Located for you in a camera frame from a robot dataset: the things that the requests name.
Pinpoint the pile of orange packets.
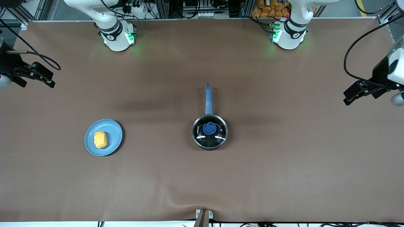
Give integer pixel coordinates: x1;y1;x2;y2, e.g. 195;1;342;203
252;0;291;18

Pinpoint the aluminium frame profile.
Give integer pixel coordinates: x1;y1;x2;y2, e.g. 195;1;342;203
377;0;404;26
0;0;48;30

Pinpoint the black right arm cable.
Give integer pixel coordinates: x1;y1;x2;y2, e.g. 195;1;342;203
0;17;61;71

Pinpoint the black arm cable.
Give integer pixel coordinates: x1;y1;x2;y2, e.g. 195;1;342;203
0;17;61;71
343;14;404;90

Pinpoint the black pot blue handle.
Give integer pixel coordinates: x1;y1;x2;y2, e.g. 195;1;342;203
192;83;228;151

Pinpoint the metal bracket with post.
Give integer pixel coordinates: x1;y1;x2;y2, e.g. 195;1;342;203
193;209;214;227

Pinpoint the yellow potato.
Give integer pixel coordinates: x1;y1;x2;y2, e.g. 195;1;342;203
94;131;108;149

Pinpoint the blue round plate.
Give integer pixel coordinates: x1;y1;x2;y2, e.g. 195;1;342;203
84;119;123;157

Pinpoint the brown table mat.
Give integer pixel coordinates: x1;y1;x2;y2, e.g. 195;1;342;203
0;17;404;223

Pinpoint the white power strip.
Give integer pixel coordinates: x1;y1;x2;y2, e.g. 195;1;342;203
125;3;146;14

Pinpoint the glass lid blue knob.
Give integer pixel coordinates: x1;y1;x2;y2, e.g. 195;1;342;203
193;115;228;148

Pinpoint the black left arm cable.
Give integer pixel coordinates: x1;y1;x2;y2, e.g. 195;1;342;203
343;14;404;90

